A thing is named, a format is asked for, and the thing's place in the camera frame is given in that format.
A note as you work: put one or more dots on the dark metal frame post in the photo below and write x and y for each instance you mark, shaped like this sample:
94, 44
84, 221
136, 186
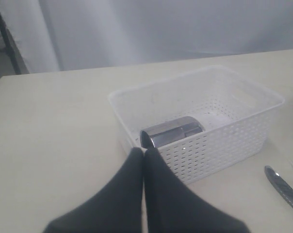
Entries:
18, 67

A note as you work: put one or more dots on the silver metal cup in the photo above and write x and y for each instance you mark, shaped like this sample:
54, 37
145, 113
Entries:
170, 131

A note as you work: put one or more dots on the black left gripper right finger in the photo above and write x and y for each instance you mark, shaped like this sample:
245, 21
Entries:
173, 208

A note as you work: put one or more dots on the silver table knife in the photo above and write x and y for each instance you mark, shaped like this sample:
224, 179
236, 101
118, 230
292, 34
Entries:
279, 184

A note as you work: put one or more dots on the white perforated plastic basket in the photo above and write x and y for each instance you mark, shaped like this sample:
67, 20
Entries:
235, 113

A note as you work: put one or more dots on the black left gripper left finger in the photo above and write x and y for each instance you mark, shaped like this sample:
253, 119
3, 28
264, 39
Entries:
116, 208

